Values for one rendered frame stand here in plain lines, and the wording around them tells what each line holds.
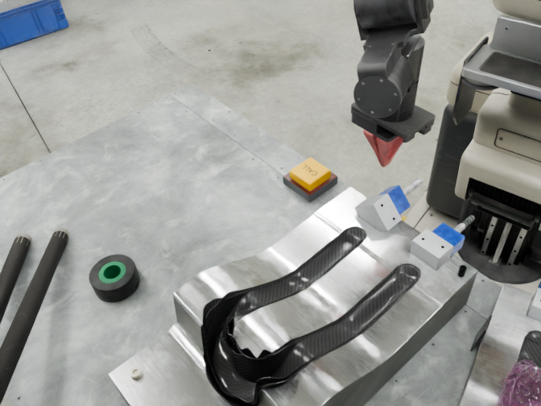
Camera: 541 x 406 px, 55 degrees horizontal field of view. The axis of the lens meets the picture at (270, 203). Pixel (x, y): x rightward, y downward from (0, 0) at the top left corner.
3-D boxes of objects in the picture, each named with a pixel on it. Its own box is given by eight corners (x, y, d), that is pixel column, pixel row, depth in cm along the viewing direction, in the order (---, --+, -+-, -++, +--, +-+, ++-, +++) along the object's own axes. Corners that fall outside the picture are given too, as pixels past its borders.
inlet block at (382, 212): (403, 171, 93) (424, 165, 88) (416, 194, 94) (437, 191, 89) (353, 208, 88) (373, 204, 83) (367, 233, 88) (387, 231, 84)
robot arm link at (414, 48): (431, 26, 65) (386, 19, 67) (417, 51, 61) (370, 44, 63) (423, 75, 70) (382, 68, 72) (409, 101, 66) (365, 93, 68)
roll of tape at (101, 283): (88, 300, 90) (81, 288, 88) (105, 264, 96) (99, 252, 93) (131, 304, 89) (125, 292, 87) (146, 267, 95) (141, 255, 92)
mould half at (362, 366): (348, 220, 99) (351, 167, 90) (466, 304, 85) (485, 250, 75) (119, 392, 78) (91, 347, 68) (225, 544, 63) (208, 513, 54)
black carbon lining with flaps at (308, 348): (351, 229, 89) (354, 189, 82) (430, 285, 79) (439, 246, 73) (183, 358, 74) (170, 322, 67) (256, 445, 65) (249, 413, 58)
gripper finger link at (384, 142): (382, 182, 77) (389, 130, 70) (346, 160, 81) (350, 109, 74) (411, 162, 80) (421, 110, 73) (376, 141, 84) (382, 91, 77)
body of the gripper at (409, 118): (405, 147, 70) (412, 100, 64) (348, 115, 75) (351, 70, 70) (435, 126, 72) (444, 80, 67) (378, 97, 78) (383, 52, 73)
